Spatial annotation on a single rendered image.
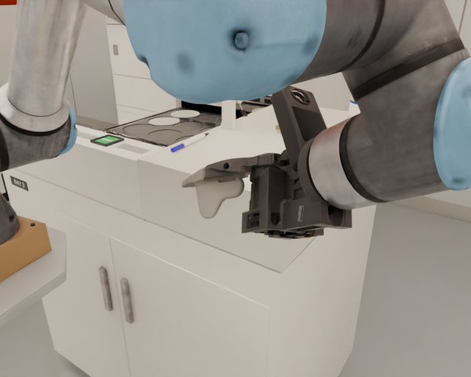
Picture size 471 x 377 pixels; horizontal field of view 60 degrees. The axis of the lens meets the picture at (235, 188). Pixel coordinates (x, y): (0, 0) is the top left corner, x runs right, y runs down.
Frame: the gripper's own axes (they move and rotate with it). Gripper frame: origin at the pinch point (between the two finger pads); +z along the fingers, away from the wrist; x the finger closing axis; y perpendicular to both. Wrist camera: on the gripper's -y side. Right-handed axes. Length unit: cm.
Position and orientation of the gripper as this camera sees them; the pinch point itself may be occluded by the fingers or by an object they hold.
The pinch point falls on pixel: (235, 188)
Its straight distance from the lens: 54.3
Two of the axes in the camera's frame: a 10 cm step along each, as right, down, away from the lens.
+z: -4.7, 1.9, 8.6
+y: -0.4, 9.7, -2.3
